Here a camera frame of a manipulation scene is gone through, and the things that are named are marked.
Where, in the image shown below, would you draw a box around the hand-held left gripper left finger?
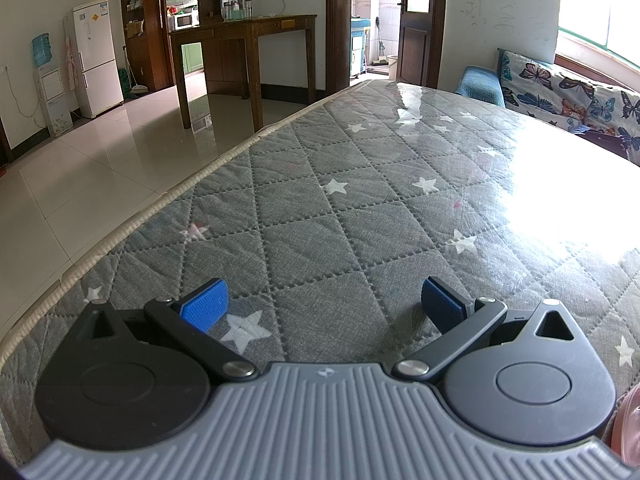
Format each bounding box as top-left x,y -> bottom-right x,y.
75,278 -> 260,382

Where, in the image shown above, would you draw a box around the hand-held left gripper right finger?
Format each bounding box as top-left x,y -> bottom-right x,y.
391,276 -> 581,384

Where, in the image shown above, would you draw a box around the grey quilted star table cover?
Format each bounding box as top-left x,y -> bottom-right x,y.
0,80 -> 640,467

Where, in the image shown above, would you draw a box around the blue cushion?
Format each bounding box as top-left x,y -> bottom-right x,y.
455,65 -> 507,107

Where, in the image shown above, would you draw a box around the broom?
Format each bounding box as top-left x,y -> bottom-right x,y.
122,45 -> 149,94

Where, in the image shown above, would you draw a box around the butterfly print sofa cover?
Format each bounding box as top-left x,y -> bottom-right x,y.
497,48 -> 640,169

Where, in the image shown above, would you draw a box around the white water dispenser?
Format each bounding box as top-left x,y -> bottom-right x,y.
32,65 -> 74,138

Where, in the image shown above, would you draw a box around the dark wooden door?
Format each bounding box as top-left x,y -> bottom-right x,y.
397,0 -> 449,89

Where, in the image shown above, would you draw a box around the blue cabinet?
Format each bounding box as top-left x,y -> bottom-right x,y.
350,17 -> 372,79

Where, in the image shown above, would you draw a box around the white refrigerator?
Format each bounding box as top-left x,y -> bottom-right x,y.
62,0 -> 125,120

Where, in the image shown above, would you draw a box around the wooden desk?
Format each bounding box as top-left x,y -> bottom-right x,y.
167,14 -> 319,131

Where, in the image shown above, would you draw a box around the pink hanging cloth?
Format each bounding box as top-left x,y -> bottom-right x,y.
62,35 -> 82,92

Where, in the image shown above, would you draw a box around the wooden shelf unit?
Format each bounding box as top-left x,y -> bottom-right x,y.
119,0 -> 246,94

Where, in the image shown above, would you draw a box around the glass jars on table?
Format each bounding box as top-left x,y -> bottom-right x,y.
221,0 -> 257,22

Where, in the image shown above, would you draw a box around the blue water jug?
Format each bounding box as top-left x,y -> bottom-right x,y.
31,32 -> 55,69

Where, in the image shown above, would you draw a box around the window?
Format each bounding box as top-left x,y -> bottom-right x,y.
556,0 -> 640,70

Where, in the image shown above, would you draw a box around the dark wooden door frame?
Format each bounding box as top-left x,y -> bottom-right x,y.
326,0 -> 352,98

